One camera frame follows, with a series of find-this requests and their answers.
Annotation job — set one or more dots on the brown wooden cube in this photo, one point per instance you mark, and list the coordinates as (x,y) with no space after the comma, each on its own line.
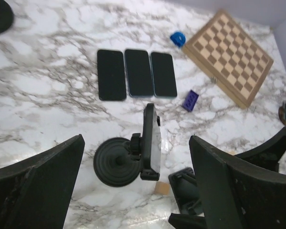
(162,188)

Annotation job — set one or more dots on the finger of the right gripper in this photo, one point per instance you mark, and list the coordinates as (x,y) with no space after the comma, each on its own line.
(268,154)

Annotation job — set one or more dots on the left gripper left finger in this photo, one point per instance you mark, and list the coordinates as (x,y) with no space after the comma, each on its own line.
(35,193)

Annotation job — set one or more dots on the purple lego brick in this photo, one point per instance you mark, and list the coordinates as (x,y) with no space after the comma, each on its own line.
(190,101)

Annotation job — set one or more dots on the blue plastic cap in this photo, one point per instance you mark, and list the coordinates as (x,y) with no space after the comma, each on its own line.
(178,38)

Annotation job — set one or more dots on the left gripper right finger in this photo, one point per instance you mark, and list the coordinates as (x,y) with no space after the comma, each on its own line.
(236,194)

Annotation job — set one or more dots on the black folding phone stand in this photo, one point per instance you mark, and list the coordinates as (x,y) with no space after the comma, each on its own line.
(185,190)

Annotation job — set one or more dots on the wooden chessboard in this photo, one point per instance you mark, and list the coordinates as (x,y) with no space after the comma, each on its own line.
(230,57)

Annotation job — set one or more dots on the black phone blue edge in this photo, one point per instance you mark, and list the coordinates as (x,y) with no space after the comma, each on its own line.
(163,75)

